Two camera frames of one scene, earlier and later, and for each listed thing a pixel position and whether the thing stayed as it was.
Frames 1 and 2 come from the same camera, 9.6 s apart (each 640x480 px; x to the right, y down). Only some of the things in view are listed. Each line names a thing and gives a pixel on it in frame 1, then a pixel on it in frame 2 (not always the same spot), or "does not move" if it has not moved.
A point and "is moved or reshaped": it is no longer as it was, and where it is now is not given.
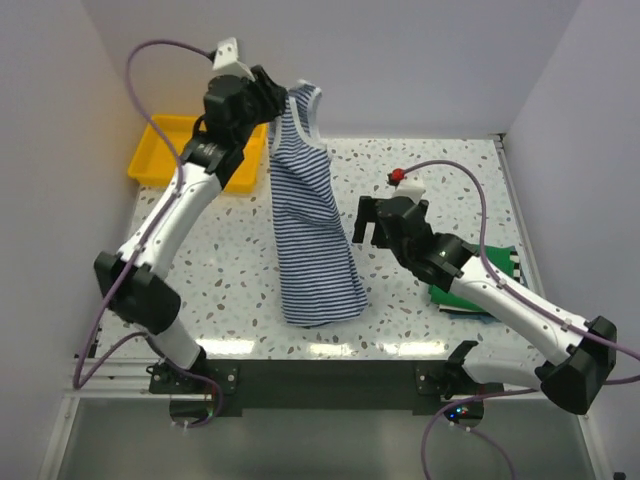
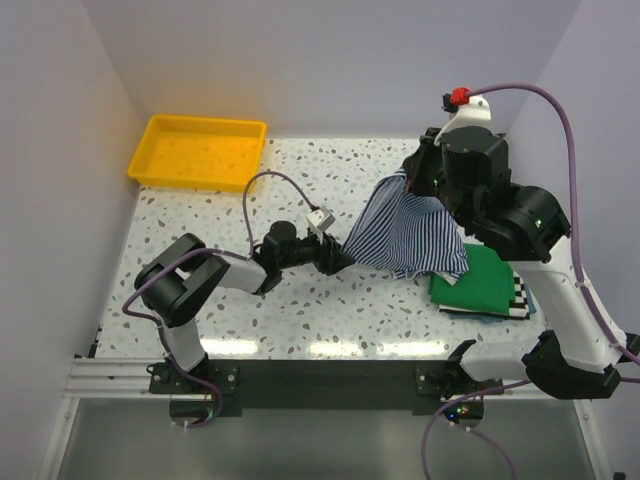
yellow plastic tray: [152, 160] does not move
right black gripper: [366, 213] -> [415, 163]
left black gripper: [272, 93] -> [330, 257]
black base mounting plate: [320, 388] does not move
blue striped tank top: [321, 280] is moved or reshaped
